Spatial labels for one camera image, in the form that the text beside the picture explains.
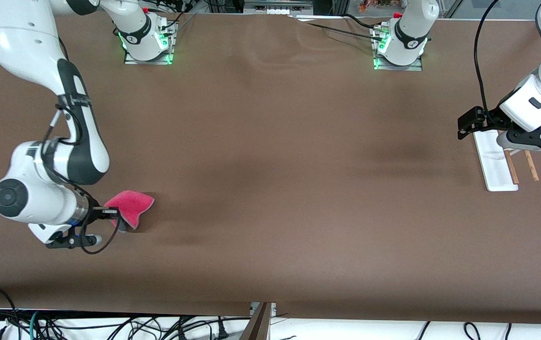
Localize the pink towel with grey edge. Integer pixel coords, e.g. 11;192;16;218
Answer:
104;190;155;231

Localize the brown table cover sheet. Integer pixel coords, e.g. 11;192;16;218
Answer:
0;13;541;326

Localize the white power strip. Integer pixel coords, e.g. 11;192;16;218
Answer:
244;0;314;15

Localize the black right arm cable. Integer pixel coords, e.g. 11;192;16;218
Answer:
43;108;121;255

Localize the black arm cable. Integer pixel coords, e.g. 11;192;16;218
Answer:
43;108;121;255
473;0;503;122

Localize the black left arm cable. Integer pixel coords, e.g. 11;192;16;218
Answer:
473;0;503;122

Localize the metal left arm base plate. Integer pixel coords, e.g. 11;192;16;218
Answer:
373;28;423;72

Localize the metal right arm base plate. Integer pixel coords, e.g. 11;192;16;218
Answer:
124;21;175;65

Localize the black cable across table cover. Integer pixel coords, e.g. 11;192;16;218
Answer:
292;13;385;42

